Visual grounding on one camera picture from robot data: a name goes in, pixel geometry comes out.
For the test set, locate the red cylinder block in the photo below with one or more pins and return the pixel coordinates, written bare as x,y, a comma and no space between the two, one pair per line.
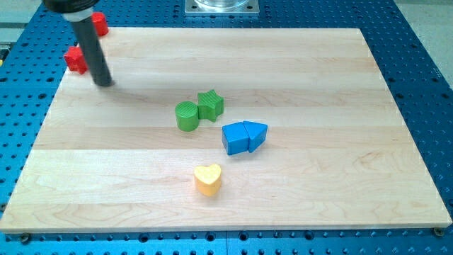
100,23

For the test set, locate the green cylinder block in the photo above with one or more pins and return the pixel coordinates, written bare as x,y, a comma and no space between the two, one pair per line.
187,116

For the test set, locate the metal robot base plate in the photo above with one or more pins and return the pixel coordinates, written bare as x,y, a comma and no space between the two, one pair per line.
217,7

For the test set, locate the light wooden board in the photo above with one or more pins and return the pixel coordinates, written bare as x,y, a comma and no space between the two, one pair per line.
337,154

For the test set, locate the blue triangle block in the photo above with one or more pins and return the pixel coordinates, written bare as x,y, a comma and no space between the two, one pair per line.
257,134

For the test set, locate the red star block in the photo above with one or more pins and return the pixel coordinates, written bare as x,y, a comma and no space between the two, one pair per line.
75,61

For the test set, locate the black robot arm end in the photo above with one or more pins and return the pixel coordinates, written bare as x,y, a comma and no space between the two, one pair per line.
68,6

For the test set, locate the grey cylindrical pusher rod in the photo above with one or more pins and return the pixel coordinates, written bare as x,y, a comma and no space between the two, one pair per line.
86,34

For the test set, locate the blue cube block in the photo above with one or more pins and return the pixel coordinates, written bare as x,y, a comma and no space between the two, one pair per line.
235,138

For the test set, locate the green star block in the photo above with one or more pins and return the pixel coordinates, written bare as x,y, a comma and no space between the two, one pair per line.
210,105

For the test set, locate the yellow heart block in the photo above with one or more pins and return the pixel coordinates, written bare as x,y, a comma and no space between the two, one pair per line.
208,179

